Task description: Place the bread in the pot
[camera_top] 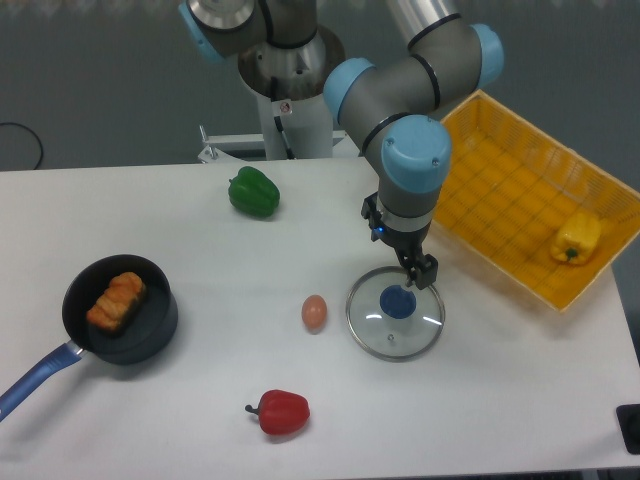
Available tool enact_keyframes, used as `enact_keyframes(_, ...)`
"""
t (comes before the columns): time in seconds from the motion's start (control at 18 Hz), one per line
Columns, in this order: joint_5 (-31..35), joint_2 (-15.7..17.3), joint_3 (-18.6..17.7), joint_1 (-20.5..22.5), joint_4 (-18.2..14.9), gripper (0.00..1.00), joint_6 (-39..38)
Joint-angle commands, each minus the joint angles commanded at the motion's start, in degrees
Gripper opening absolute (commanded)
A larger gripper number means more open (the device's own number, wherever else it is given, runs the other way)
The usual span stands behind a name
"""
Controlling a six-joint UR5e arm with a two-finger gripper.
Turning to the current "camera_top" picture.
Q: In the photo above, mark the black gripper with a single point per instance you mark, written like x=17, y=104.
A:
x=420, y=269

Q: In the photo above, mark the orange bread loaf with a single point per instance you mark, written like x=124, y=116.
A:
x=113, y=310

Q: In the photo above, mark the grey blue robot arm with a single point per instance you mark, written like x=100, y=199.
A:
x=387, y=112

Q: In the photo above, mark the glass lid blue knob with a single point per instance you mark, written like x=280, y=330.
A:
x=390, y=318

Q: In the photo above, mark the brown egg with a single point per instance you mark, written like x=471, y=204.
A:
x=314, y=312

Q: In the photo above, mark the yellow plastic basket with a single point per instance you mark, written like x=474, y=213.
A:
x=511, y=187

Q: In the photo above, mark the yellow bell pepper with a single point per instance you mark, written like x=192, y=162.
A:
x=577, y=239

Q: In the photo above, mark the green bell pepper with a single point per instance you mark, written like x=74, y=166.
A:
x=253, y=193

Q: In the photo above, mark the red bell pepper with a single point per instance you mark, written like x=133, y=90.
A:
x=280, y=412

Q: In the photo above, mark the black device table edge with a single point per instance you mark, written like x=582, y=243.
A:
x=628, y=417

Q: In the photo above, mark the black pot blue handle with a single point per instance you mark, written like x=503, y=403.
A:
x=147, y=333

